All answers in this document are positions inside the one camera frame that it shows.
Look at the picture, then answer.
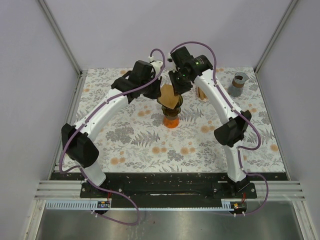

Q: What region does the floral table mat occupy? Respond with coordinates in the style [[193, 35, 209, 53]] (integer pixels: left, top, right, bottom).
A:
[[61, 66, 287, 174]]

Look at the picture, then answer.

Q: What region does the olive green glass dripper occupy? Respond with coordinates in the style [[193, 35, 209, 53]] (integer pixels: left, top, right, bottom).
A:
[[156, 95, 183, 119]]

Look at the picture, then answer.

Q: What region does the brown paper coffee filter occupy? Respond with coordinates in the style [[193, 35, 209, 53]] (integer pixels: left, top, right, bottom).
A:
[[159, 84, 176, 104]]

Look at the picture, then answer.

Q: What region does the aluminium frame rail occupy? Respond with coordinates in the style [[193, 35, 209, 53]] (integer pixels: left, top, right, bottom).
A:
[[34, 180, 306, 201]]

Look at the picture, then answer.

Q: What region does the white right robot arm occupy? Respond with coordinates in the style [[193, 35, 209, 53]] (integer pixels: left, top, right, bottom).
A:
[[168, 45, 252, 198]]

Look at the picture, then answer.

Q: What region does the white slotted cable duct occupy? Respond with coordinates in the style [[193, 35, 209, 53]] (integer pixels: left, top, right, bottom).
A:
[[45, 198, 247, 211]]

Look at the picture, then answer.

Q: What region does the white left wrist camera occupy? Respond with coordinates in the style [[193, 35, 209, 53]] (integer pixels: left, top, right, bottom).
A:
[[148, 56, 163, 75]]

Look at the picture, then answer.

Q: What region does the grey glass carafe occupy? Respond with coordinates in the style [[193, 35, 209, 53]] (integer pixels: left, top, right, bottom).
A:
[[227, 72, 249, 97]]

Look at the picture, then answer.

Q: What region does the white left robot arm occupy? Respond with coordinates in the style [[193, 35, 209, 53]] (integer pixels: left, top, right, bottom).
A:
[[61, 60, 164, 198]]

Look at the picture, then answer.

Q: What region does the coffee filter pack orange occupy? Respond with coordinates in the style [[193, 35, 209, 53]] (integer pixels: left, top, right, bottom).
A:
[[196, 86, 208, 102]]

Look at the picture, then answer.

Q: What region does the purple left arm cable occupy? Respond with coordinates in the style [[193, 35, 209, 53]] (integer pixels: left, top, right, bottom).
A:
[[59, 48, 166, 226]]

